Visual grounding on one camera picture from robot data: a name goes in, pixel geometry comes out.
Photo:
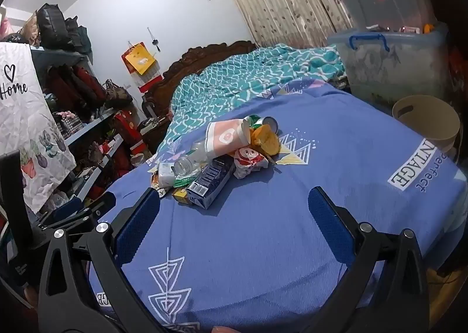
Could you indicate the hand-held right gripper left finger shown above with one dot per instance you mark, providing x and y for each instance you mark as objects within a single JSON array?
[{"x": 135, "y": 223}]

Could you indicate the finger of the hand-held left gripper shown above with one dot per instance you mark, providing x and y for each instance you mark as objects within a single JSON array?
[
  {"x": 73, "y": 207},
  {"x": 69, "y": 225}
]

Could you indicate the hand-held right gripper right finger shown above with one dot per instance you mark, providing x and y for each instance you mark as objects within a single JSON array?
[{"x": 329, "y": 223}]

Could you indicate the small yellow packet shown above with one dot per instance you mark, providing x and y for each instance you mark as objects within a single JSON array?
[{"x": 180, "y": 195}]

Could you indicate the white green packet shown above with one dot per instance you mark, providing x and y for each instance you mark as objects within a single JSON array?
[{"x": 166, "y": 174}]

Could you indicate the clear plastic bottle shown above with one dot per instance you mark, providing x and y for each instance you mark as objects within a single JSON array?
[{"x": 190, "y": 163}]

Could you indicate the dark blue carton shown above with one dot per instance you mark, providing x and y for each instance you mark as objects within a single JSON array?
[{"x": 210, "y": 183}]

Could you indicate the white red wrapper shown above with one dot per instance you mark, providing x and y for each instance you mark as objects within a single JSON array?
[{"x": 248, "y": 161}]

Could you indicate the pink paper cup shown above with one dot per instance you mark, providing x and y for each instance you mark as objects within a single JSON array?
[{"x": 225, "y": 137}]

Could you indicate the beige waste bin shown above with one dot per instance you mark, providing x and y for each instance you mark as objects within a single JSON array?
[{"x": 431, "y": 132}]

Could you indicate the blue printed bedsheet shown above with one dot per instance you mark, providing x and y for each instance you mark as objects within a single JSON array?
[{"x": 274, "y": 227}]

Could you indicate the white printed cloth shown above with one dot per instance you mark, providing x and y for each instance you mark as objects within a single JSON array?
[{"x": 25, "y": 128}]

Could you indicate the red bag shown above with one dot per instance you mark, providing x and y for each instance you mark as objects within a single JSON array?
[{"x": 128, "y": 132}]

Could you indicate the brown handbag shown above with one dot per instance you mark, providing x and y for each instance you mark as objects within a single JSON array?
[{"x": 117, "y": 95}]

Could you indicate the red clothes pile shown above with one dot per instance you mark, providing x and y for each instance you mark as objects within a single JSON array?
[{"x": 76, "y": 86}]

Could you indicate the crushed green can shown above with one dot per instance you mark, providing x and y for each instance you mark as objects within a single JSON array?
[{"x": 256, "y": 121}]

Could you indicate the grey shelf unit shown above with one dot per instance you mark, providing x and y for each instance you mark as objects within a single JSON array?
[{"x": 58, "y": 57}]

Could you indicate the yellow paper bag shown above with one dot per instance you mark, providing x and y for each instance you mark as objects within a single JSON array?
[{"x": 139, "y": 59}]

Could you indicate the teal patterned blanket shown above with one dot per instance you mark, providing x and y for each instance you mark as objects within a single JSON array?
[{"x": 226, "y": 81}]

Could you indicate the dark green bag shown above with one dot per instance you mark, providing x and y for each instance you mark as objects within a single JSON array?
[{"x": 78, "y": 37}]

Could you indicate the clear plastic storage bins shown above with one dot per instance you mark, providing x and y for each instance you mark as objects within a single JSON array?
[{"x": 395, "y": 66}]

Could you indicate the carved wooden headboard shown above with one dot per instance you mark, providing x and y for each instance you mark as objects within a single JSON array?
[{"x": 197, "y": 57}]

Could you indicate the black bag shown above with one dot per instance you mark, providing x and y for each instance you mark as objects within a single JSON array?
[{"x": 51, "y": 28}]

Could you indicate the hanging keys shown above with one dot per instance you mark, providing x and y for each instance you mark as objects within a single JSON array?
[{"x": 155, "y": 42}]

